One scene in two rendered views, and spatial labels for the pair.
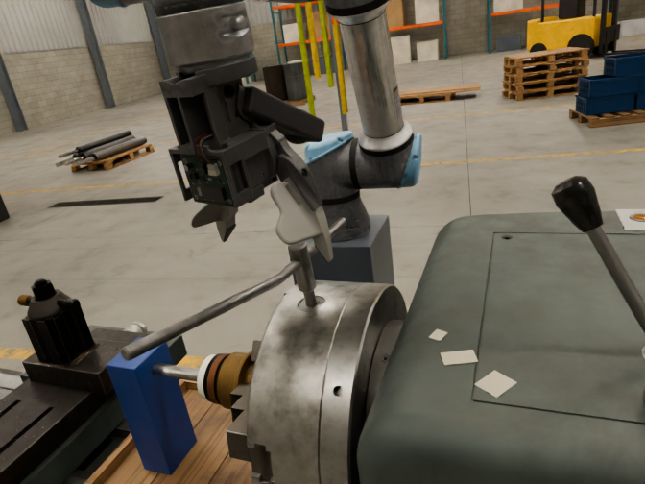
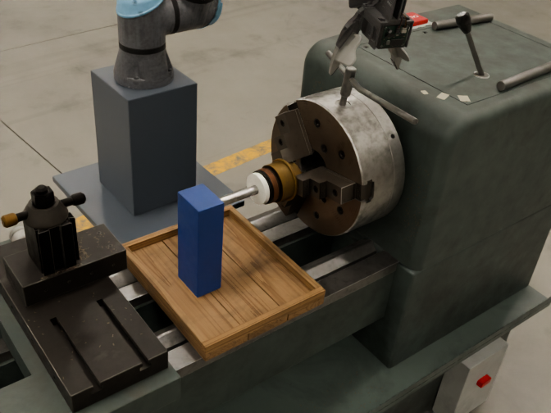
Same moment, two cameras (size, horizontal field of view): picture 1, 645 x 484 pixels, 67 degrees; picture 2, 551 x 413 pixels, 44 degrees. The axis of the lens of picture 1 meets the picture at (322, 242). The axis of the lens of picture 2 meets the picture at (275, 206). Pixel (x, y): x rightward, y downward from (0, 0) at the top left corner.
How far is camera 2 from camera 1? 130 cm
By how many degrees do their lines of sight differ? 56
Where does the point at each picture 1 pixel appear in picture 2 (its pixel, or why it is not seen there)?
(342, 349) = (381, 117)
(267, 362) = (357, 138)
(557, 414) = (487, 98)
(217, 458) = (230, 264)
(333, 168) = (161, 18)
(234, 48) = not seen: outside the picture
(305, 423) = (386, 157)
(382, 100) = not seen: outside the picture
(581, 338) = (457, 77)
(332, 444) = (398, 161)
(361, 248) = (190, 85)
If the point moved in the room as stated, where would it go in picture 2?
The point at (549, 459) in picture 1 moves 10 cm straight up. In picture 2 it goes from (498, 110) to (511, 66)
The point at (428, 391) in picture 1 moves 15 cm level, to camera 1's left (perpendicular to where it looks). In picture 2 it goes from (454, 107) to (431, 137)
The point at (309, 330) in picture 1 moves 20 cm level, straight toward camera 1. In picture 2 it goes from (361, 115) to (455, 142)
